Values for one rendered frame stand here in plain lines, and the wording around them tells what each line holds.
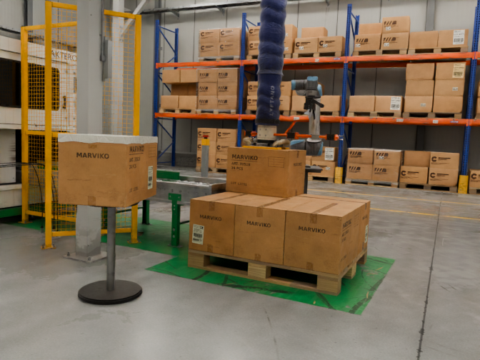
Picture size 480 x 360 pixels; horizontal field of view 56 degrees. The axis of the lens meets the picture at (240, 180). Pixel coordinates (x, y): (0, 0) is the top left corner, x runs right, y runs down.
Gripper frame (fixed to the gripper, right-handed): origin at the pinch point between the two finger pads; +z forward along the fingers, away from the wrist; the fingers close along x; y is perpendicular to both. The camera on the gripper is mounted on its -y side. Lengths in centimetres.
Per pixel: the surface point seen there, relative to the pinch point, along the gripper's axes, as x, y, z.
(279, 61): 7, 30, -49
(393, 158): -705, 35, 39
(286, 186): 21, 12, 58
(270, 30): 14, 38, -75
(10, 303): 202, 114, 125
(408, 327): 106, -100, 124
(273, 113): 7.0, 33.1, -4.7
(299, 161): -2.8, 10.4, 36.2
